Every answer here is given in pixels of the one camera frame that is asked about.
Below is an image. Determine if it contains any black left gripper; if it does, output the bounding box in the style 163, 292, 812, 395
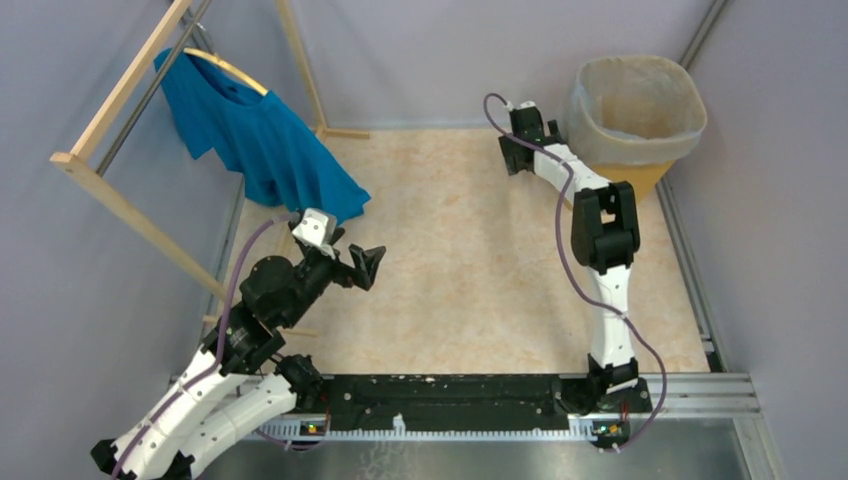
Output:
281, 228, 386, 329

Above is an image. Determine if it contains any light blue trash bag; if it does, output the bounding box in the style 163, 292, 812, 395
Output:
563, 54, 709, 168

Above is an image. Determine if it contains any yellow mesh trash bin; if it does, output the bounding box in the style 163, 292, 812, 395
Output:
563, 54, 709, 212

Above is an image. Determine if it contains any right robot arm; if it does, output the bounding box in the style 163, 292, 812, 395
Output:
499, 102, 652, 416

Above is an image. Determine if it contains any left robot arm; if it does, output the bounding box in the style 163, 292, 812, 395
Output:
91, 227, 386, 479

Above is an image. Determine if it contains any blue t-shirt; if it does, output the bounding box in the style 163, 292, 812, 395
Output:
160, 53, 371, 223

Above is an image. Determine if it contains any wooden clothes hanger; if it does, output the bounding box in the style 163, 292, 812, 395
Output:
183, 47, 268, 96

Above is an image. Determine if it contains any wooden clothes rack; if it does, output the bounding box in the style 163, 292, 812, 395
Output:
50, 0, 371, 339

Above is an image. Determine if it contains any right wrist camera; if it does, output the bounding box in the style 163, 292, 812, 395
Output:
503, 101, 537, 114

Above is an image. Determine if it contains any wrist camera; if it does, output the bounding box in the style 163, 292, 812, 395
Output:
291, 208, 337, 259
503, 101, 537, 114

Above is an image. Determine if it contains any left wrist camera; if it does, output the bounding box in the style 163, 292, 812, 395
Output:
291, 208, 337, 259

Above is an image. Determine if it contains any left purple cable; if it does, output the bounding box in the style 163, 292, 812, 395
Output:
109, 211, 299, 480

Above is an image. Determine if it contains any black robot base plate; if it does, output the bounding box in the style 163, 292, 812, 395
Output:
301, 374, 652, 432

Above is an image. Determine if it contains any aluminium frame rail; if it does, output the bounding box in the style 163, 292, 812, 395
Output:
234, 373, 760, 443

